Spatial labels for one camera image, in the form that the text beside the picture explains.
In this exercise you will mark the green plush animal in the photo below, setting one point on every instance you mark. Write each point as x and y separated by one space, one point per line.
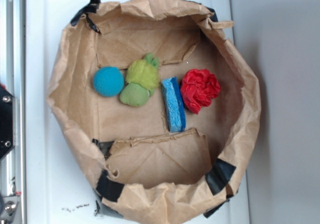
142 79

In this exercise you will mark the blue sponge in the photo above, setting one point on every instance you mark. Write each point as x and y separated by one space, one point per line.
174 105

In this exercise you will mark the red crumpled plastic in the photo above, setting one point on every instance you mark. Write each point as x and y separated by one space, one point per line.
198 88

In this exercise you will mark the blue foam ball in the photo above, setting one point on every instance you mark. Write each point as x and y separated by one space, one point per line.
108 81

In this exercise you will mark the brown paper bag container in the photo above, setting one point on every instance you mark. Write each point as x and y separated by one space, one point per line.
140 170

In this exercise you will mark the black mounting plate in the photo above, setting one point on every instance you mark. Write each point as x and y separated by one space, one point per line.
7 104

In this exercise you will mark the aluminium frame rail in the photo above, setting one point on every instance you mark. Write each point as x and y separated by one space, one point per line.
12 76

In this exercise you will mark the metal corner bracket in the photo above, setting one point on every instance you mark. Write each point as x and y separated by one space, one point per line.
10 210

